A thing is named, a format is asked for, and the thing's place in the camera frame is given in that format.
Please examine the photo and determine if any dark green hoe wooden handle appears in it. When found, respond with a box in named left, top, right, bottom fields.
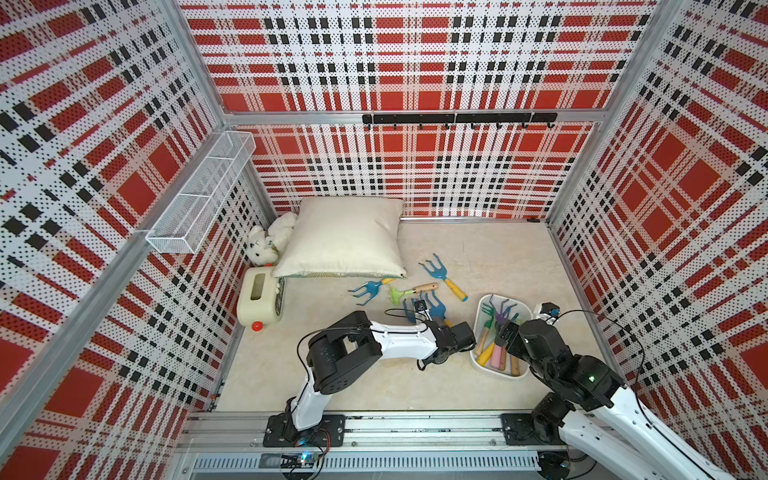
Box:
left=510, top=356, right=521, bottom=377

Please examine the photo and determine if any purple rake pink handle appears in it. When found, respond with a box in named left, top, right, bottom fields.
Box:
left=490, top=299, right=519, bottom=373

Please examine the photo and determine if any green fork rake wooden handle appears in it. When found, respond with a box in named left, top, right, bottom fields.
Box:
left=390, top=283, right=439, bottom=306

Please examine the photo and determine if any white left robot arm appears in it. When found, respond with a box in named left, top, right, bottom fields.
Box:
left=262, top=311, right=476, bottom=448

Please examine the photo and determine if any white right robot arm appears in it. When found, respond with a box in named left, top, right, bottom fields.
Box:
left=496, top=319, right=732, bottom=479

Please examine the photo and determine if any white plastic storage box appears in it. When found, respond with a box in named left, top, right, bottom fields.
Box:
left=469, top=294, right=532, bottom=380

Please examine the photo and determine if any cream pillow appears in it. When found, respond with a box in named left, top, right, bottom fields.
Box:
left=273, top=196, right=407, bottom=278

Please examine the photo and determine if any cream retro radio clock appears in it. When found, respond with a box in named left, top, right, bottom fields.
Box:
left=236, top=266, right=286, bottom=332

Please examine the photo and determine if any white plush toy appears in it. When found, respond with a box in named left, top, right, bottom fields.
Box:
left=245, top=212, right=298, bottom=266

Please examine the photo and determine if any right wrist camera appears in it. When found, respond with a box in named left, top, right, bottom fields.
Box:
left=533, top=302, right=561, bottom=323

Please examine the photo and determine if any black wall hook rail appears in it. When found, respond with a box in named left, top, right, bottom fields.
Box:
left=362, top=112, right=558, bottom=127

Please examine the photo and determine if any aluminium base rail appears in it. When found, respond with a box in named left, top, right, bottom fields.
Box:
left=179, top=410, right=667, bottom=475

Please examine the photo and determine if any white wire mesh shelf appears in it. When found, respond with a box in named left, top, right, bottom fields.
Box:
left=146, top=130, right=255, bottom=254

